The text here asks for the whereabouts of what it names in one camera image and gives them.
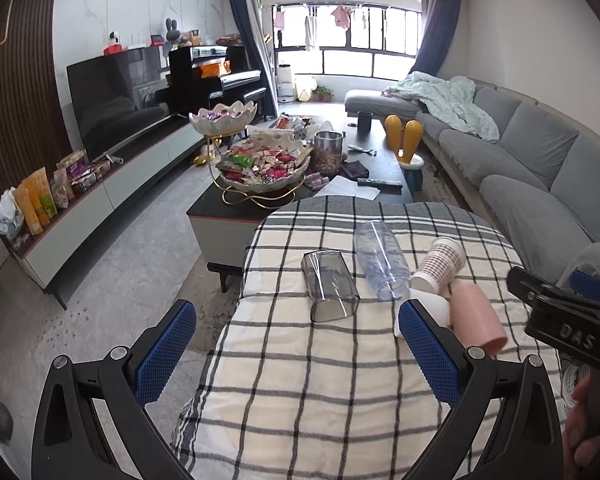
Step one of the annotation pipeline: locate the clear bluish plastic cup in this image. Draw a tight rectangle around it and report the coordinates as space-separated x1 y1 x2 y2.
354 220 411 301

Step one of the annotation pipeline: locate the pink plastic cup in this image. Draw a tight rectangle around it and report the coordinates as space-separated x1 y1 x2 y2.
449 282 508 358

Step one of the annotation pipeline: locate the white plastic cup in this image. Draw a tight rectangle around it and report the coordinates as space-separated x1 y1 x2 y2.
407 288 451 327

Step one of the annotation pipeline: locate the brown patterned paper cup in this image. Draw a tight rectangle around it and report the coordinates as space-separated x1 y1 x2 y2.
411 236 467 295

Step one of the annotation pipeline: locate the smoky grey square cup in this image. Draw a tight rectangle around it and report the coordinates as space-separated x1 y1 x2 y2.
301 249 360 323

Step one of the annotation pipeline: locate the person's right hand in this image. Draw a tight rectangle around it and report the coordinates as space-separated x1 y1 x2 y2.
562 368 600 479

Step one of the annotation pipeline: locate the grey sectional sofa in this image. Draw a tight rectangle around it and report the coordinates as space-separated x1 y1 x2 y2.
344 79 600 287

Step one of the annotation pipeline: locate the white tv cabinet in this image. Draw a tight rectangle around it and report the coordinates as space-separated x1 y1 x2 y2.
17 124 204 307

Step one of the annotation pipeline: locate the checked white tablecloth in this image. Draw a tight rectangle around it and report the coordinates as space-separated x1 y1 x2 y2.
172 196 560 479

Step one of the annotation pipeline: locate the white plastic bag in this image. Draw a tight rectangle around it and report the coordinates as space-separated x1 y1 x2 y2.
0 188 24 240

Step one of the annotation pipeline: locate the orange snack bag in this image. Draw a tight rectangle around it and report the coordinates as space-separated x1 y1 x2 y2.
12 168 58 236

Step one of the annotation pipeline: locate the yellow rabbit ear stool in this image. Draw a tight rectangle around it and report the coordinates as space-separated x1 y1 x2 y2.
384 115 424 170

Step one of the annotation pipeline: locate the light green blanket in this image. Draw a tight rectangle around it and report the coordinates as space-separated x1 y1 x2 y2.
384 72 500 142

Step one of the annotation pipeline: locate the black remote control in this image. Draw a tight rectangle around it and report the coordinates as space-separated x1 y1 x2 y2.
358 178 403 190

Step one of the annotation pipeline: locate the black top coffee table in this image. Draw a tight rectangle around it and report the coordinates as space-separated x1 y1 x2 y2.
187 118 413 292

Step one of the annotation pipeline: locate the purple snack bag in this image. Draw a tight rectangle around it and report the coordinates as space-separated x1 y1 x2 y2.
66 159 98 195

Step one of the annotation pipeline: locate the dark purple wallet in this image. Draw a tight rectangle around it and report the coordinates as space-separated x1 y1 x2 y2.
339 160 370 182

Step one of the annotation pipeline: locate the white paper sheet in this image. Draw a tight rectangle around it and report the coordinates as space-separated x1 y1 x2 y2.
316 176 380 200

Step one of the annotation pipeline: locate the black mug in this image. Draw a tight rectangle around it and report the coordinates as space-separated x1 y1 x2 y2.
358 112 373 136

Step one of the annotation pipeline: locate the glass jar of nuts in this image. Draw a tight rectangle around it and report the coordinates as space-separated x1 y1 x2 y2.
312 131 344 177

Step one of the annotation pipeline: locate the two tier snack bowl stand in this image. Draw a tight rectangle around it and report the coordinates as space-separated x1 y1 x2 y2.
188 101 312 210

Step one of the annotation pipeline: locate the dark blue right curtain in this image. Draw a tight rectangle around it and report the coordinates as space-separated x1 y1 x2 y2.
411 0 462 76

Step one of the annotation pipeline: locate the dark blue curtain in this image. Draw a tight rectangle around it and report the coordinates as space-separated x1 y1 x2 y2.
228 0 278 117
411 0 462 76

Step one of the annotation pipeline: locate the black flat screen television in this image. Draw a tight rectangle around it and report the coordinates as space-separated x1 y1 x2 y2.
67 47 170 159

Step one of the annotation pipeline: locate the potted green plant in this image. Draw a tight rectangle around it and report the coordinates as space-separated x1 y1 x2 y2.
311 84 334 102

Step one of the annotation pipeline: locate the white air purifier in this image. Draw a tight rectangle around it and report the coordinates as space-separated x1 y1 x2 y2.
276 64 296 103

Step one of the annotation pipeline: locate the black upright piano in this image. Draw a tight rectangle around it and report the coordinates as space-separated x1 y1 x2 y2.
164 46 266 117

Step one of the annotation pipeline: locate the red white toy figure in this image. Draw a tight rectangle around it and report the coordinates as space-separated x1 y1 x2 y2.
102 30 123 55

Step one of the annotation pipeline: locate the grey rabbit figurine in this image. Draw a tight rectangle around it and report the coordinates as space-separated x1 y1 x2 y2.
166 18 182 44

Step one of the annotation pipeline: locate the dark blue left curtain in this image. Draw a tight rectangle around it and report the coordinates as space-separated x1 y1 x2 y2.
228 0 278 117

